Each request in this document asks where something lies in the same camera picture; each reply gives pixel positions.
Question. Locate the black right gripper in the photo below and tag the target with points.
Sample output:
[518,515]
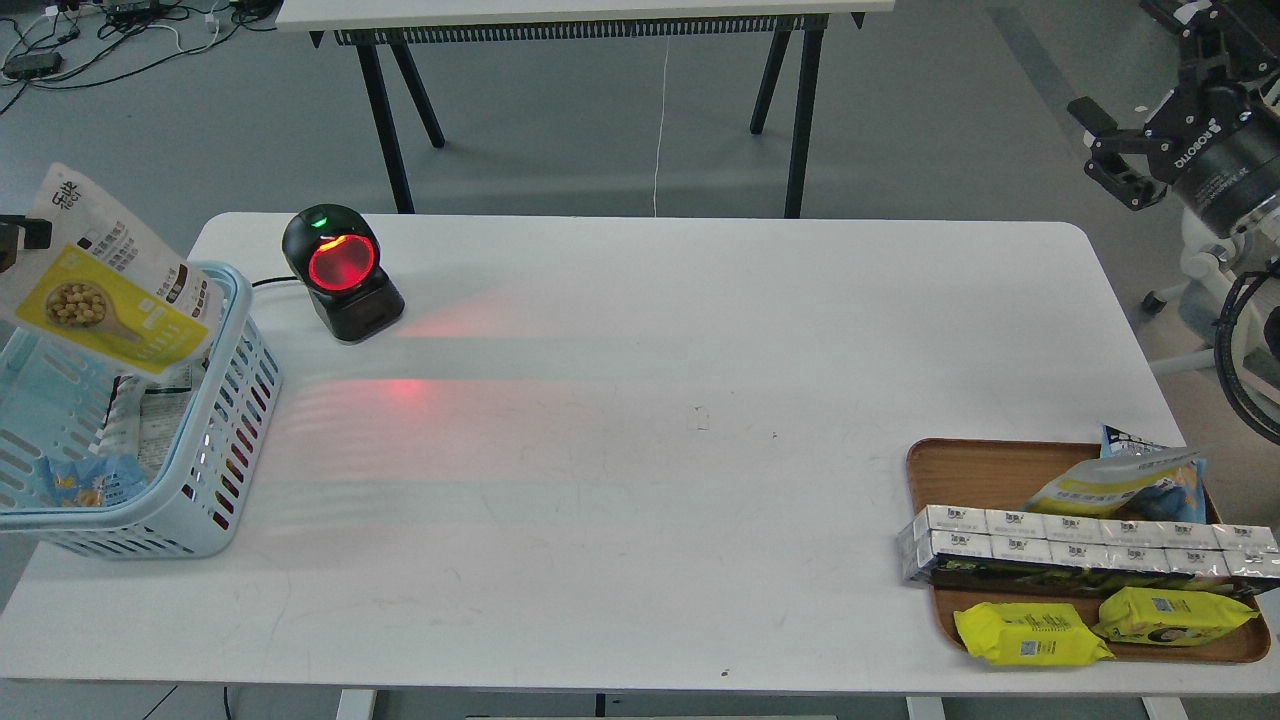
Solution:
[1217,151]

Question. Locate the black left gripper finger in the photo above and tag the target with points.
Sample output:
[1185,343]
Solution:
[35,233]

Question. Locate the yellow white bean snack pouch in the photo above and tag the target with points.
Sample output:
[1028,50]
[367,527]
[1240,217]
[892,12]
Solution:
[108,284]

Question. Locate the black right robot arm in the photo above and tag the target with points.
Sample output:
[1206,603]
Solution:
[1226,45]

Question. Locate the light blue plastic basket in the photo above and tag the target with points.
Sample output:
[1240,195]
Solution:
[55,406]

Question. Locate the white snack bag in basket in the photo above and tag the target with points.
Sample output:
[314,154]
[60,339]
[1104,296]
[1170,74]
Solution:
[144,415]

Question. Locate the blue snack bag in basket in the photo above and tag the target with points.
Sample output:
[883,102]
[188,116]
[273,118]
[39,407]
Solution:
[91,483]

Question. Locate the yellow silver snack pouch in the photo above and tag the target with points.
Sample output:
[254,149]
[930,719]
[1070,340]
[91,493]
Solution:
[1100,488]

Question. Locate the silver multipack snack box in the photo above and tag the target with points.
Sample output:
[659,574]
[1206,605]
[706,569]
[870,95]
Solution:
[967,549]

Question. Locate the yellow snack pack right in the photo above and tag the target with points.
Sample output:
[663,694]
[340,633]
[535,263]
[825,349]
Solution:
[1146,615]

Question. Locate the yellow snack pack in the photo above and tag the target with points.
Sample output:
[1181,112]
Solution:
[1146,615]
[1029,634]

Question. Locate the yellow snack pack left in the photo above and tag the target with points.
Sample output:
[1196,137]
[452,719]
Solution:
[1029,634]

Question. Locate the white robot stand base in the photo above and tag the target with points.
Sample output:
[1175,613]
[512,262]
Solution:
[1200,300]

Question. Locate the black barcode scanner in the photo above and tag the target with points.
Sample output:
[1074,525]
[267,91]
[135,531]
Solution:
[333,251]

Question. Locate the brown wooden tray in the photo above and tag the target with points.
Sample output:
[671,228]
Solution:
[1000,474]

